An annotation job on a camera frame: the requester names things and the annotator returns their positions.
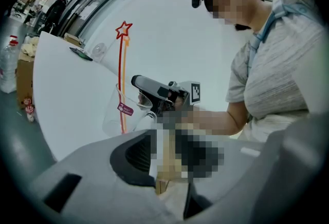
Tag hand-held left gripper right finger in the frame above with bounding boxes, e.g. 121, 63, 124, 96
184, 112, 326, 224

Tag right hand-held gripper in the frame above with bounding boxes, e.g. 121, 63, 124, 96
131, 74, 202, 116

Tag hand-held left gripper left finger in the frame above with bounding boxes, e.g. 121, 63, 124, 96
25, 128, 186, 224

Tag orange star stick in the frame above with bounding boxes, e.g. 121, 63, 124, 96
121, 28, 131, 134

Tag red star stick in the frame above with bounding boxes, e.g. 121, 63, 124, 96
115, 21, 134, 134

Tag clear glass cup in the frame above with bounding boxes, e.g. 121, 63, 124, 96
102, 83, 158, 139

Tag person's right forearm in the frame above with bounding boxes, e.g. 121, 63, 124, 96
189, 103, 249, 137

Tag small clear plastic cup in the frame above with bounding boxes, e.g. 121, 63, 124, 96
91, 42, 107, 62

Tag black smartphone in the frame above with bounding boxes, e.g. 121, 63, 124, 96
69, 47, 94, 62

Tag small flat cardboard box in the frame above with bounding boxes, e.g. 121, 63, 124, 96
63, 32, 83, 48

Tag person's grey t-shirt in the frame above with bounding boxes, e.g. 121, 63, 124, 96
225, 0, 327, 143

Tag red snack packets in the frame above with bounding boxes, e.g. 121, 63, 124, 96
23, 97, 35, 123

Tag black hanging coat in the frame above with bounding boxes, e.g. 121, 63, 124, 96
38, 0, 68, 36

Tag person's head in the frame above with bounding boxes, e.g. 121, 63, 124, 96
205, 0, 273, 32

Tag large brown cardboard box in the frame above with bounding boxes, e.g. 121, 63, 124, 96
15, 51, 35, 110

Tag plastic bottle with red cap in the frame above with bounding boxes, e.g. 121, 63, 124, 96
0, 34, 19, 94

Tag light blue strap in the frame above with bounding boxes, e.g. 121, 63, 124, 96
246, 2, 313, 76

